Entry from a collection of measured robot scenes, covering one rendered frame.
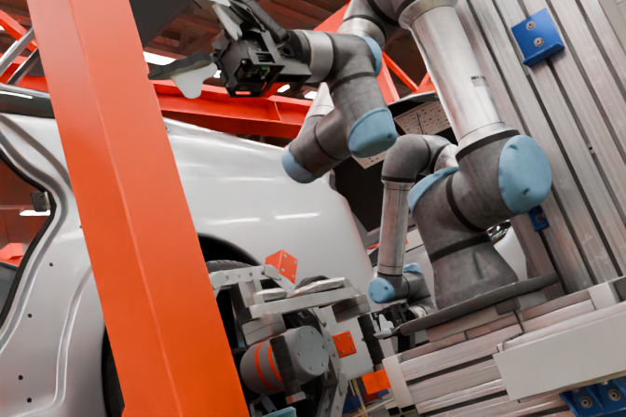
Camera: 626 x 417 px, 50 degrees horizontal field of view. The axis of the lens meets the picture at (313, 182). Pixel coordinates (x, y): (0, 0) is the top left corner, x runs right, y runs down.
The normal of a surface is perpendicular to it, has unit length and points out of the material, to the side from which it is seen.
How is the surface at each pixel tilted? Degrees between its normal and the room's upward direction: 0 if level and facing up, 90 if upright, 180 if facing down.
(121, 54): 90
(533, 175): 98
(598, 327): 90
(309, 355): 90
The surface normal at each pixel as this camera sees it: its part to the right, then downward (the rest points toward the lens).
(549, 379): -0.59, -0.04
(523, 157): 0.61, -0.29
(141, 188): 0.70, -0.41
